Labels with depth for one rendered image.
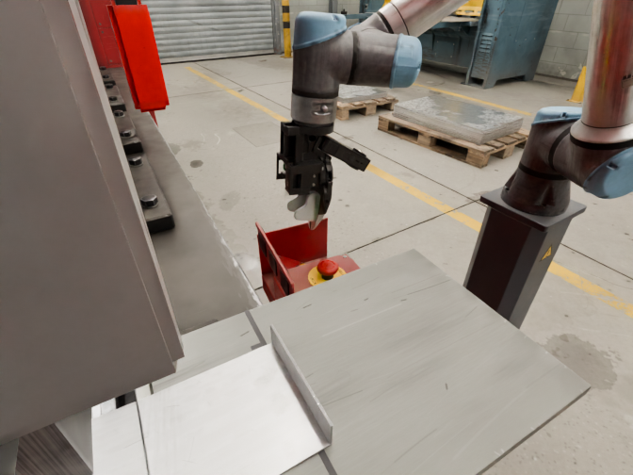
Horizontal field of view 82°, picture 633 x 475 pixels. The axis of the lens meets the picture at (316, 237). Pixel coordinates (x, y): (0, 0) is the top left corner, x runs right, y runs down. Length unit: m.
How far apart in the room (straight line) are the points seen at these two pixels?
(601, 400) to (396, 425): 1.53
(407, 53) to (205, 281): 0.44
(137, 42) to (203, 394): 0.23
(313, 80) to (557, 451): 1.35
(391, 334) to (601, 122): 0.63
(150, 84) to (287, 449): 0.24
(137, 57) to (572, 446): 1.55
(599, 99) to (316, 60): 0.49
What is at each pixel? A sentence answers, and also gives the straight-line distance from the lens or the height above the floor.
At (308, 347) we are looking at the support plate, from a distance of 0.28.
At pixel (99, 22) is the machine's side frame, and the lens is 2.28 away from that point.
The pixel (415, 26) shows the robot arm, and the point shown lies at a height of 1.16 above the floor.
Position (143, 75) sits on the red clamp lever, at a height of 1.18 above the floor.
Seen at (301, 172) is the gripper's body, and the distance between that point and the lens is 0.61.
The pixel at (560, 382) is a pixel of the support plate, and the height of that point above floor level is 1.00.
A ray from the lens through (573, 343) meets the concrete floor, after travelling 1.90.
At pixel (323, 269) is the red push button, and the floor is 0.81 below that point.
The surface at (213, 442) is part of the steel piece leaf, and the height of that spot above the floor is 1.00.
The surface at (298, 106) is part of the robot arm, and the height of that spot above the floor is 1.07.
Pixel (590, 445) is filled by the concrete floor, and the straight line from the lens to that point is 1.62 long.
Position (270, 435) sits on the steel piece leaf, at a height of 1.00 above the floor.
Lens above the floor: 1.22
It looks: 35 degrees down
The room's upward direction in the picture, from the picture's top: straight up
